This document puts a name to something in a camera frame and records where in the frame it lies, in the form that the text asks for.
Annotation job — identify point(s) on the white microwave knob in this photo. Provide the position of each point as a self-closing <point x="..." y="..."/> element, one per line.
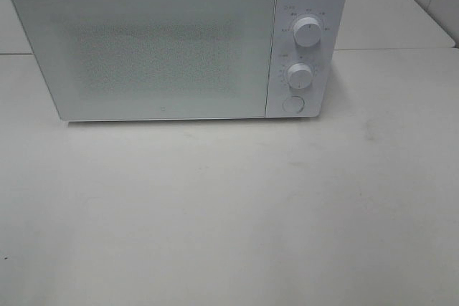
<point x="307" y="31"/>
<point x="299" y="76"/>

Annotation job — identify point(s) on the white microwave door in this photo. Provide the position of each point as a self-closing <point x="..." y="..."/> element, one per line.
<point x="152" y="59"/>

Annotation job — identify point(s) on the upper white microwave knob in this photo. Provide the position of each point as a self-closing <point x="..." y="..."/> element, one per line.
<point x="307" y="31"/>

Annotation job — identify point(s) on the round white door-release button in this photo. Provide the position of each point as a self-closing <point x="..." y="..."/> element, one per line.
<point x="294" y="104"/>

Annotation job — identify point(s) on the lower white microwave knob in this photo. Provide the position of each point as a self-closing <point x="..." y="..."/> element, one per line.
<point x="299" y="76"/>

